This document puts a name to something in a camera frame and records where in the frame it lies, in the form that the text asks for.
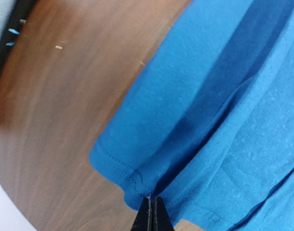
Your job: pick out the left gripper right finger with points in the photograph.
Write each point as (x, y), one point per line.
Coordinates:
(160, 218)

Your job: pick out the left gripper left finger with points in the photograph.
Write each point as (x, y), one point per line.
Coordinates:
(143, 220)

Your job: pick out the blue garment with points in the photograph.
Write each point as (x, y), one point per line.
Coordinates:
(208, 125)

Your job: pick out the folded black garment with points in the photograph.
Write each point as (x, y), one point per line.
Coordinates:
(15, 22)

